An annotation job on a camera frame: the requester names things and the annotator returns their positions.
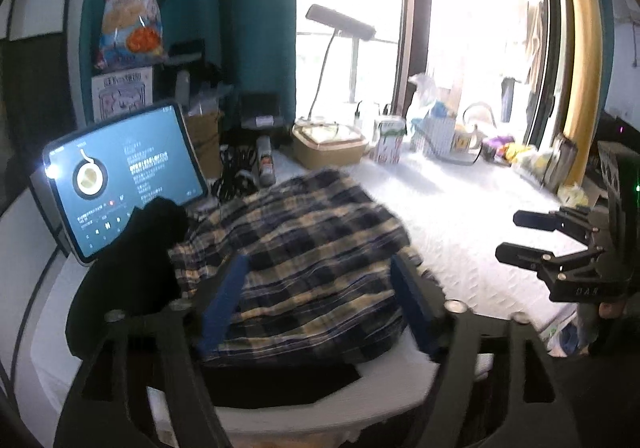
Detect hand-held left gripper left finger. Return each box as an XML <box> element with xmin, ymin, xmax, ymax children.
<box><xmin>52</xmin><ymin>253</ymin><xmax>251</xmax><ymax>448</ymax></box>

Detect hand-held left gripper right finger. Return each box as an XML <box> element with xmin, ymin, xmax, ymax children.
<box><xmin>391</xmin><ymin>252</ymin><xmax>583</xmax><ymax>448</ymax></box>

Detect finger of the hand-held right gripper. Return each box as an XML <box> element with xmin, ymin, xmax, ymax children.
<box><xmin>495</xmin><ymin>242</ymin><xmax>608</xmax><ymax>284</ymax></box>
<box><xmin>513</xmin><ymin>207</ymin><xmax>601</xmax><ymax>247</ymax></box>

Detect plaid shirt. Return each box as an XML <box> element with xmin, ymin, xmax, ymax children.
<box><xmin>167</xmin><ymin>168</ymin><xmax>426</xmax><ymax>369</ymax></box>

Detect yellow tissue pack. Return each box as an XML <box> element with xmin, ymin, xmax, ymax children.
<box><xmin>557</xmin><ymin>183</ymin><xmax>591</xmax><ymax>209</ymax></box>

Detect plastic bag with yellow item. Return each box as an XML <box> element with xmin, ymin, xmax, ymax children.
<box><xmin>510</xmin><ymin>145</ymin><xmax>551</xmax><ymax>179</ymax></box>

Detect steel tumbler with black lid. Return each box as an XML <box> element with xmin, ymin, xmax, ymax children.
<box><xmin>542</xmin><ymin>133</ymin><xmax>581</xmax><ymax>191</ymax></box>

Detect bin with crumpled paper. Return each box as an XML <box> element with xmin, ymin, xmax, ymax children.
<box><xmin>542</xmin><ymin>313</ymin><xmax>581</xmax><ymax>356</ymax></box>

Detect black fabric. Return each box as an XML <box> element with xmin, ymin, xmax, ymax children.
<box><xmin>200</xmin><ymin>360</ymin><xmax>362</xmax><ymax>409</ymax></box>
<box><xmin>65</xmin><ymin>195</ymin><xmax>191</xmax><ymax>354</ymax></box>

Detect black appliance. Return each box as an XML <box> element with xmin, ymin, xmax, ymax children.
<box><xmin>592</xmin><ymin>111</ymin><xmax>640</xmax><ymax>146</ymax></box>

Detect white mug with bear print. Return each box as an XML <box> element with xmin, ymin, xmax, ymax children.
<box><xmin>452</xmin><ymin>123</ymin><xmax>483</xmax><ymax>152</ymax></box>

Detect white perforated basket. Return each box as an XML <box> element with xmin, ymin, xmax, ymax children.
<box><xmin>410</xmin><ymin>121</ymin><xmax>456</xmax><ymax>156</ymax></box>

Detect grey remote control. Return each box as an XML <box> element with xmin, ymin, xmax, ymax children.
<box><xmin>255</xmin><ymin>135</ymin><xmax>277</xmax><ymax>186</ymax></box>

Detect blue pack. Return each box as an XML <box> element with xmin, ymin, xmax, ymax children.
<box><xmin>427</xmin><ymin>101</ymin><xmax>456</xmax><ymax>122</ymax></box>

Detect cardboard box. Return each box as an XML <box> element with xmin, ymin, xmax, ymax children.
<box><xmin>185</xmin><ymin>111</ymin><xmax>223</xmax><ymax>179</ymax></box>

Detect green and white carton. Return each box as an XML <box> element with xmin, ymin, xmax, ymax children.
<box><xmin>372</xmin><ymin>115</ymin><xmax>406</xmax><ymax>164</ymax></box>

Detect tablet with lit screen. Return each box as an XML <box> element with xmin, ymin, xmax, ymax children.
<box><xmin>29</xmin><ymin>101</ymin><xmax>211</xmax><ymax>265</ymax></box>

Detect tan box with lid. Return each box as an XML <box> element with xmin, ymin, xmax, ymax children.
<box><xmin>291</xmin><ymin>121</ymin><xmax>369</xmax><ymax>169</ymax></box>

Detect white tissue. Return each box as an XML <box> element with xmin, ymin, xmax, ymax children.
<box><xmin>407</xmin><ymin>72</ymin><xmax>441</xmax><ymax>105</ymax></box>

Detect yellow curtain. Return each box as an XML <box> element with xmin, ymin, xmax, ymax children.
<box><xmin>555</xmin><ymin>0</ymin><xmax>616</xmax><ymax>184</ymax></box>

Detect hanging clothes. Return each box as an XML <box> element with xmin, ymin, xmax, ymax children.
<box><xmin>525</xmin><ymin>1</ymin><xmax>546</xmax><ymax>84</ymax></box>

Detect black box device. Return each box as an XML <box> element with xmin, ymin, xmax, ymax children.
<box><xmin>239</xmin><ymin>92</ymin><xmax>283</xmax><ymax>134</ymax></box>

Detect white printed card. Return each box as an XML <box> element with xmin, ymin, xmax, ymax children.
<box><xmin>91</xmin><ymin>67</ymin><xmax>153</xmax><ymax>124</ymax></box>

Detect balcony railing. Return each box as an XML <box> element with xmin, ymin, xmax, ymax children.
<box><xmin>297</xmin><ymin>31</ymin><xmax>401</xmax><ymax>104</ymax></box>

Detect desk lamp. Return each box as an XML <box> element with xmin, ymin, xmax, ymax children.
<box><xmin>305</xmin><ymin>3</ymin><xmax>378</xmax><ymax>121</ymax></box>

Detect teal curtain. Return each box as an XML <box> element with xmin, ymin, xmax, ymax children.
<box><xmin>82</xmin><ymin>0</ymin><xmax>298</xmax><ymax>129</ymax></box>

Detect colourful snack bag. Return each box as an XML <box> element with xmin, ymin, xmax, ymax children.
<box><xmin>95</xmin><ymin>0</ymin><xmax>183</xmax><ymax>72</ymax></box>

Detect bundle of black cables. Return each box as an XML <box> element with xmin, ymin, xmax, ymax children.
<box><xmin>217</xmin><ymin>143</ymin><xmax>261</xmax><ymax>201</ymax></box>

